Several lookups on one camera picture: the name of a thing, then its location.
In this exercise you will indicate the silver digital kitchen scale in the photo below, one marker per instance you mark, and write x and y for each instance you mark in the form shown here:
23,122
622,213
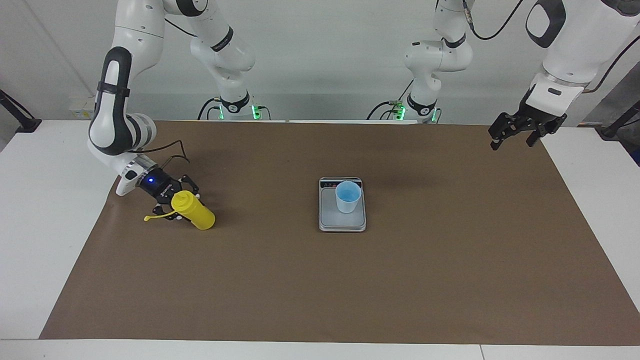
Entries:
330,217

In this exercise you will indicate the black clamp stand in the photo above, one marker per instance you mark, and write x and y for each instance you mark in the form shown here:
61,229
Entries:
27,124
611,131

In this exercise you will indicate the brown paper mat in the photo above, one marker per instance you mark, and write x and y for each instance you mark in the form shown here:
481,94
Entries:
300,290

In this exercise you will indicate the white wall socket strip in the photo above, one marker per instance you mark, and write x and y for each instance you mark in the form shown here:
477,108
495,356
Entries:
80,109

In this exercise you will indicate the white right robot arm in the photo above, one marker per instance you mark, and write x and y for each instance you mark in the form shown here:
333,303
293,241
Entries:
112,125

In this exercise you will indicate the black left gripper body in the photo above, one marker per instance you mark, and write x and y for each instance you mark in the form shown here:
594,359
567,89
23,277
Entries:
540,122

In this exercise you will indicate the yellow squeeze bottle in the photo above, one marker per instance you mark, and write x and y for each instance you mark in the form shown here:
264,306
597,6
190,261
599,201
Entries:
200,216

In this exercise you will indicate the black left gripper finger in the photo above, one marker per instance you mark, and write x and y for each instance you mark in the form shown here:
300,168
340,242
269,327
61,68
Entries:
550,130
502,127

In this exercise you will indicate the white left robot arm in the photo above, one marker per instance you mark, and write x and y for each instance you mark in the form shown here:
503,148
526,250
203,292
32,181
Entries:
575,50

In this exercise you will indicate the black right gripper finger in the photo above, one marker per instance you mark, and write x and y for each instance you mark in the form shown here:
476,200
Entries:
164,209
189,184

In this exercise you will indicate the light blue plastic cup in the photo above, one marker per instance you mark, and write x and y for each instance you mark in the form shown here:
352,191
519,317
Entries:
348,197

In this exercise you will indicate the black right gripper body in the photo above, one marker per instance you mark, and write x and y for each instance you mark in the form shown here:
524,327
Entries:
159,186

